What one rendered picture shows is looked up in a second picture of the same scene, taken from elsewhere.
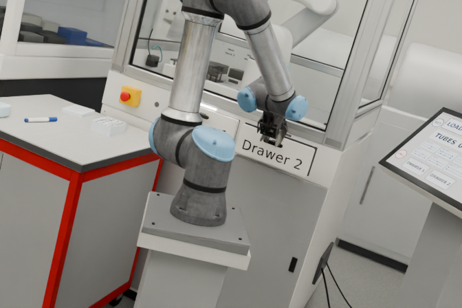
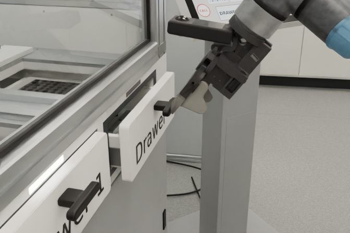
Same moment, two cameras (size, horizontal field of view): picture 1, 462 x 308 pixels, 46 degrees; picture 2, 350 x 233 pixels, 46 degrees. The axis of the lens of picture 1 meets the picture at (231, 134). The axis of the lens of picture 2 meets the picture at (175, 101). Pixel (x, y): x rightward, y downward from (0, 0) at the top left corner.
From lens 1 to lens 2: 2.07 m
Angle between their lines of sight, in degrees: 89
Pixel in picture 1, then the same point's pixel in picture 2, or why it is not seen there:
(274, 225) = (150, 209)
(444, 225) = not seen: hidden behind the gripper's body
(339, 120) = (160, 12)
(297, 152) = (167, 93)
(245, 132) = (134, 134)
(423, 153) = not seen: outside the picture
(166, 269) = not seen: outside the picture
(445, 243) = not seen: hidden behind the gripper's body
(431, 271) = (245, 90)
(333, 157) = (163, 66)
